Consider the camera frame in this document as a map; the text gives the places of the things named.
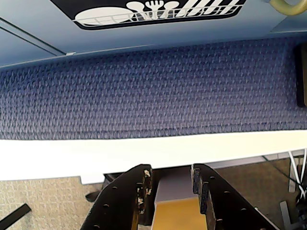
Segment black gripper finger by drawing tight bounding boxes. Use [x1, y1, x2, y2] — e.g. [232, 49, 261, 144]
[79, 164, 153, 230]
[191, 163, 281, 230]

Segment blue dishwasher sticker door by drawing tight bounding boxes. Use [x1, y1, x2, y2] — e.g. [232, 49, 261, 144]
[0, 0, 299, 65]

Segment dark blue woven cloth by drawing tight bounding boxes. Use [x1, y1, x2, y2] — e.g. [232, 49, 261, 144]
[0, 37, 307, 140]

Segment black box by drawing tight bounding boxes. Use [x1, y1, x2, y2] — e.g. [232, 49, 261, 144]
[294, 44, 307, 108]

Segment light blue toy kitchen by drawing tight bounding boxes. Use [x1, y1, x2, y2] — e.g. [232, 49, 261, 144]
[0, 0, 307, 69]

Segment white cables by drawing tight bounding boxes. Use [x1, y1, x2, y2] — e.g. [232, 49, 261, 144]
[288, 149, 307, 192]

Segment black strap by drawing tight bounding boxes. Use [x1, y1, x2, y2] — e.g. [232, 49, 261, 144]
[0, 203, 31, 230]

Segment gold handle of dishwasher door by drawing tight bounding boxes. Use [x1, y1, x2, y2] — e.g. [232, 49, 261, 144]
[268, 0, 307, 15]

